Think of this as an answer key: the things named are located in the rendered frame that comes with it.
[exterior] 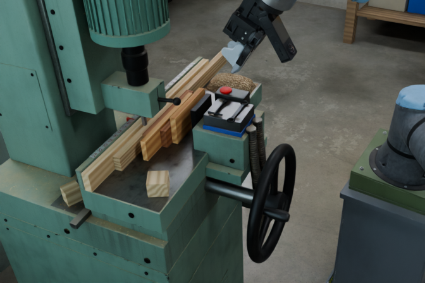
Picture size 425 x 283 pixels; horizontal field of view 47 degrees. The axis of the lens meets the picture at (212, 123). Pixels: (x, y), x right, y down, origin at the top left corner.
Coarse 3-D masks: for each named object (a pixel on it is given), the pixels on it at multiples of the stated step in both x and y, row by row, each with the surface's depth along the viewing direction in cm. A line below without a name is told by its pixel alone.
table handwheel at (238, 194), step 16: (288, 144) 117; (272, 160) 107; (288, 160) 122; (272, 176) 106; (288, 176) 126; (224, 192) 120; (240, 192) 118; (256, 192) 104; (272, 192) 114; (288, 192) 127; (256, 208) 103; (288, 208) 128; (256, 224) 104; (256, 240) 105; (272, 240) 122; (256, 256) 109
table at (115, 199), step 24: (192, 144) 123; (144, 168) 116; (168, 168) 115; (192, 168) 115; (216, 168) 119; (96, 192) 109; (120, 192) 109; (144, 192) 109; (192, 192) 116; (120, 216) 109; (144, 216) 105; (168, 216) 107
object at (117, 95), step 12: (120, 72) 120; (108, 84) 116; (120, 84) 115; (156, 84) 114; (108, 96) 117; (120, 96) 115; (132, 96) 114; (144, 96) 112; (156, 96) 114; (120, 108) 118; (132, 108) 116; (144, 108) 114; (156, 108) 116
